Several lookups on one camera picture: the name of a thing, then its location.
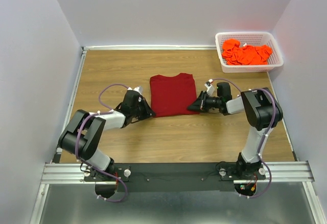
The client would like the aluminium right side rail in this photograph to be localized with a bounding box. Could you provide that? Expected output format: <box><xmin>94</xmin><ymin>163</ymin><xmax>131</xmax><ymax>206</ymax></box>
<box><xmin>267</xmin><ymin>72</ymin><xmax>299</xmax><ymax>161</ymax></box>

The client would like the dark red t-shirt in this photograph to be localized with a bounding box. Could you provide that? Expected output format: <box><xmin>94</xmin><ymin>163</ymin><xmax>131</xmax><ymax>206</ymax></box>
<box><xmin>150</xmin><ymin>73</ymin><xmax>199</xmax><ymax>117</ymax></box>

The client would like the aluminium rail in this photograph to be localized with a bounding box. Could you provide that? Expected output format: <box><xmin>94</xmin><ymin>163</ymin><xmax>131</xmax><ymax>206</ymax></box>
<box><xmin>82</xmin><ymin>45</ymin><xmax>216</xmax><ymax>51</ymax></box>
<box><xmin>267</xmin><ymin>72</ymin><xmax>299</xmax><ymax>161</ymax></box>
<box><xmin>51</xmin><ymin>46</ymin><xmax>87</xmax><ymax>163</ymax></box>
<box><xmin>41</xmin><ymin>161</ymin><xmax>315</xmax><ymax>184</ymax></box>

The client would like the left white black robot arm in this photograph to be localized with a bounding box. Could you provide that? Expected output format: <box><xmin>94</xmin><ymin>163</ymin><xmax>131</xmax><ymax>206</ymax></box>
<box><xmin>58</xmin><ymin>86</ymin><xmax>155</xmax><ymax>177</ymax></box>

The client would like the white plastic laundry basket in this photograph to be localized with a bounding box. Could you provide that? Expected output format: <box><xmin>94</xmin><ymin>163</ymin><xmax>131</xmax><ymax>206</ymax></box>
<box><xmin>215</xmin><ymin>32</ymin><xmax>284</xmax><ymax>73</ymax></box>

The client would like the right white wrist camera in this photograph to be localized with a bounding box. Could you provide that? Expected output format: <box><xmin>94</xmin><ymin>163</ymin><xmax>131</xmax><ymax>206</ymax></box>
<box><xmin>204</xmin><ymin>79</ymin><xmax>215</xmax><ymax>96</ymax></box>

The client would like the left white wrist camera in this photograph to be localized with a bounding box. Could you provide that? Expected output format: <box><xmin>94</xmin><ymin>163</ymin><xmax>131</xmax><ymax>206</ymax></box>
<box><xmin>127</xmin><ymin>86</ymin><xmax>143</xmax><ymax>94</ymax></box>

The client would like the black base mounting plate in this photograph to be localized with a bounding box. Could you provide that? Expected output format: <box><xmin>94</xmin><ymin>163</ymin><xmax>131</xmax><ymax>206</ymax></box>
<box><xmin>84</xmin><ymin>161</ymin><xmax>266</xmax><ymax>197</ymax></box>

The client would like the orange t-shirt in basket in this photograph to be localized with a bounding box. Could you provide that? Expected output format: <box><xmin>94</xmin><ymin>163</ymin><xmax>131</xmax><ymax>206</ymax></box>
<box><xmin>222</xmin><ymin>39</ymin><xmax>273</xmax><ymax>65</ymax></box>

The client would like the aluminium left side rail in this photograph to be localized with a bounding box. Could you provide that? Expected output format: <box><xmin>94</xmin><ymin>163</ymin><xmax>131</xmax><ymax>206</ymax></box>
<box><xmin>51</xmin><ymin>46</ymin><xmax>87</xmax><ymax>163</ymax></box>

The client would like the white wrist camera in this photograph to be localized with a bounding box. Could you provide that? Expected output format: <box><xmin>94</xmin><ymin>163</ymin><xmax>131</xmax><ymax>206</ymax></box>
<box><xmin>204</xmin><ymin>79</ymin><xmax>215</xmax><ymax>96</ymax></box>
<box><xmin>127</xmin><ymin>86</ymin><xmax>143</xmax><ymax>94</ymax></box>

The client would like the aluminium back rail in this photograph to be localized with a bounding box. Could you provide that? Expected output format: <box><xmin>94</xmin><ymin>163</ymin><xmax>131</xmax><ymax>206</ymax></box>
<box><xmin>82</xmin><ymin>45</ymin><xmax>216</xmax><ymax>51</ymax></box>

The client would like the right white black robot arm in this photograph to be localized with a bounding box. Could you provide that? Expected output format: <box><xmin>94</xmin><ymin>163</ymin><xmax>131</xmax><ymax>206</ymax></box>
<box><xmin>187</xmin><ymin>80</ymin><xmax>283</xmax><ymax>181</ymax></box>

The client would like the aluminium front rail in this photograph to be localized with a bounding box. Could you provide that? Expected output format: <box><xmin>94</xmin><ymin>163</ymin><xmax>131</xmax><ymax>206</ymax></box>
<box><xmin>41</xmin><ymin>161</ymin><xmax>315</xmax><ymax>184</ymax></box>

